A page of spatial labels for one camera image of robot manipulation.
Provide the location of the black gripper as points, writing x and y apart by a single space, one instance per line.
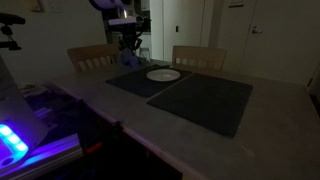
129 33

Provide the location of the blue cloth towel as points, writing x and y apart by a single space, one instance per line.
130 60

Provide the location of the robot base with blue lights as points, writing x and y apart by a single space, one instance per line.
16 110

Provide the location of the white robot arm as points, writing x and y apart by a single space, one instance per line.
121 21

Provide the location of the wooden chair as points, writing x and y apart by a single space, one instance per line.
93 51
200 53

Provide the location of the dark placemat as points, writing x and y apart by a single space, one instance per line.
133 83
203 103

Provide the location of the white bowl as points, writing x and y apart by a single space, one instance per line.
163 75

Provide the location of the red black clamp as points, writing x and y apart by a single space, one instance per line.
93 147

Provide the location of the white door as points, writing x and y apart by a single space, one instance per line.
283 43

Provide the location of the small dark wall switch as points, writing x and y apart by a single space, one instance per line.
177 29

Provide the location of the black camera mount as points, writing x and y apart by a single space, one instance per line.
10 19

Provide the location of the metal robot stand rail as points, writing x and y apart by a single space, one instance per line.
50 153

